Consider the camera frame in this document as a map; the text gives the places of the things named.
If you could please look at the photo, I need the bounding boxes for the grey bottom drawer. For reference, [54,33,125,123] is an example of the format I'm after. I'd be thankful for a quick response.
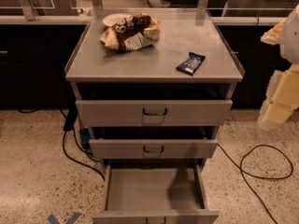
[92,163,219,224]

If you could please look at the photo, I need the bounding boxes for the grey drawer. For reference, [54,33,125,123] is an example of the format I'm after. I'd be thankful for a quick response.
[92,163,219,224]
[90,139,218,159]
[76,100,232,127]

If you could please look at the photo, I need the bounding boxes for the black left floor cable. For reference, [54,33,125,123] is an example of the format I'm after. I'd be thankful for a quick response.
[59,108,106,181]

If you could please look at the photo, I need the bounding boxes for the brown crumpled chip bag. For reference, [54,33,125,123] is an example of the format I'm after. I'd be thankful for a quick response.
[100,14,161,51]

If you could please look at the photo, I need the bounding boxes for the dark blue snack bar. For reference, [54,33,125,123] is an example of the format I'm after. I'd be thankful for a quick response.
[176,52,206,76]

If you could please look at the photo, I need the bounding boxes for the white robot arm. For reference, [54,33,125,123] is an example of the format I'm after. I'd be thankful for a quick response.
[258,5,299,131]

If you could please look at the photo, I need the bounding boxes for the blue power box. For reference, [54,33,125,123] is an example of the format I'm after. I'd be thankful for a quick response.
[79,128,91,147]

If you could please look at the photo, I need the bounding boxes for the white plate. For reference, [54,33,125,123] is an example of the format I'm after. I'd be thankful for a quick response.
[102,13,130,27]

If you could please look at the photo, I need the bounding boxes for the grey middle drawer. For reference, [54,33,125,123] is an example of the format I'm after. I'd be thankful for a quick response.
[90,139,218,159]

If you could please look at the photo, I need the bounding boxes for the grey top drawer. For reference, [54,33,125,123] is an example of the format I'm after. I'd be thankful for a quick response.
[76,100,232,127]

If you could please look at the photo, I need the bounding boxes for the grey metal drawer cabinet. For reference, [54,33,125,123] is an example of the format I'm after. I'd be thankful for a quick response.
[64,7,246,170]

